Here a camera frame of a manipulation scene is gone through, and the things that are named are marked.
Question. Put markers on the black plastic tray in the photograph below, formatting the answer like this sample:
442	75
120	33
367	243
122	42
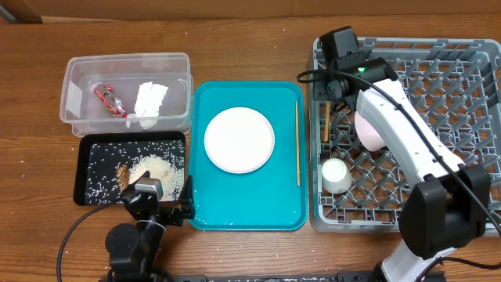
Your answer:
89	140

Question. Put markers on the pink bowl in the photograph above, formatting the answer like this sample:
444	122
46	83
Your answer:
367	134

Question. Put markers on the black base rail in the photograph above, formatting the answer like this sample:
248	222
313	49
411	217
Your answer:
343	276

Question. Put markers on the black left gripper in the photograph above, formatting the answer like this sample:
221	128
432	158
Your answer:
175	217

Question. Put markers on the red snack wrapper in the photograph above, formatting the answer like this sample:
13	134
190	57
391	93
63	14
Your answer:
113	104

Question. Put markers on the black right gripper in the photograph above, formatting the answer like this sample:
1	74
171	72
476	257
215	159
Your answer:
319	93

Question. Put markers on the pink plate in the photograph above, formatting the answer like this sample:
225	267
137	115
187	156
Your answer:
239	140

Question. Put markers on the white napkin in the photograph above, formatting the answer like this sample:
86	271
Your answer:
148	101

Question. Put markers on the rice and food scraps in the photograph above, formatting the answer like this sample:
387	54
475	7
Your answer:
156	172

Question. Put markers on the clear plastic bin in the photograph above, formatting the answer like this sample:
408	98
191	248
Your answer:
85	112

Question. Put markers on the grey dishwasher rack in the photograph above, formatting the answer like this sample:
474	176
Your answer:
454	84

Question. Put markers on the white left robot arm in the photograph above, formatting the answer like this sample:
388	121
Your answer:
133	248

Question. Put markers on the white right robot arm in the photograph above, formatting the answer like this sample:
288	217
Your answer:
448	204

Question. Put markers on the teal serving tray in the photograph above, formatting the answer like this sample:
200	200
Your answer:
267	198

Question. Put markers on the white cup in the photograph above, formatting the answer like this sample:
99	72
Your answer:
336	177

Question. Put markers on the wooden chopstick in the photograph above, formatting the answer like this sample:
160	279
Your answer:
326	133
298	167

